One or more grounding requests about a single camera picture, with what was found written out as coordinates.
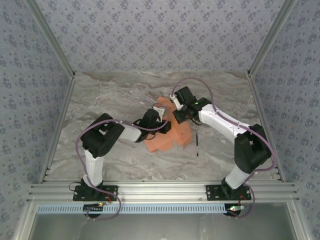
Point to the small circuit board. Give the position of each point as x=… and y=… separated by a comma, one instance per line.
x=235, y=208
x=96, y=206

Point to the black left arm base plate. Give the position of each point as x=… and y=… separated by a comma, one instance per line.
x=111, y=191

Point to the aluminium table side rail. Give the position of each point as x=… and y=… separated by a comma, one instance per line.
x=64, y=107
x=260, y=107

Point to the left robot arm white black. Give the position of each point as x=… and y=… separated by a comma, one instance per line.
x=95, y=167

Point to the black pen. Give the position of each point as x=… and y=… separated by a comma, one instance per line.
x=197, y=145

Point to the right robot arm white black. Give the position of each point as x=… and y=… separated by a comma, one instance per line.
x=235, y=177

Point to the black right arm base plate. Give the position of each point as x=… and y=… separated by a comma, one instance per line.
x=212, y=192

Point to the aluminium frame post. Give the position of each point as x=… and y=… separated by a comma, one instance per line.
x=270, y=37
x=52, y=37

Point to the grey metal panel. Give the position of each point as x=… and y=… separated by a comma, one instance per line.
x=162, y=227

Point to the aluminium lower frame leg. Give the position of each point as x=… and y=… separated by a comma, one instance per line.
x=297, y=222
x=23, y=222

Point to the aluminium mounting rail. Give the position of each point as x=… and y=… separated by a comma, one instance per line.
x=160, y=192

